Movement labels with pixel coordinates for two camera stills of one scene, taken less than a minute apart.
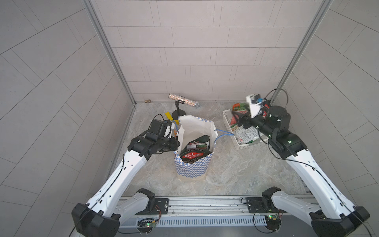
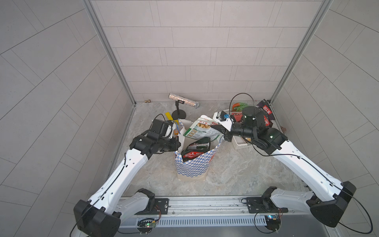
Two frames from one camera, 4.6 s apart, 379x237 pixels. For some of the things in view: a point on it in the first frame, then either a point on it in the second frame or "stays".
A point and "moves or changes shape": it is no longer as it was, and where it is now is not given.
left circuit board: x=147 y=223 stays
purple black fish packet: x=245 y=136 moves or changes shape
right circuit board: x=273 y=221 stays
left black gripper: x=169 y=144 stays
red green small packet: x=242 y=107 stays
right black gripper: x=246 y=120 -> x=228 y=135
